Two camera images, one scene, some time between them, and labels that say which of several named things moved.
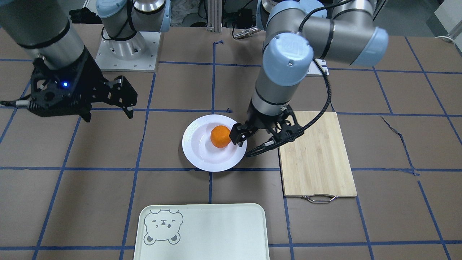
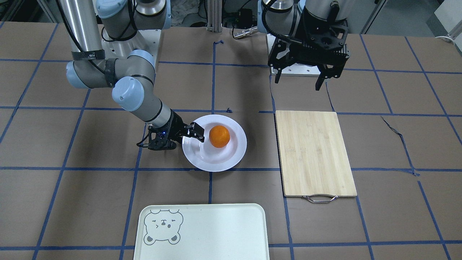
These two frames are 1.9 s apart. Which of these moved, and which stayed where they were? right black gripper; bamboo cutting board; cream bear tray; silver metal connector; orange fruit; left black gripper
Moved: right black gripper; left black gripper
Stayed: orange fruit; bamboo cutting board; silver metal connector; cream bear tray
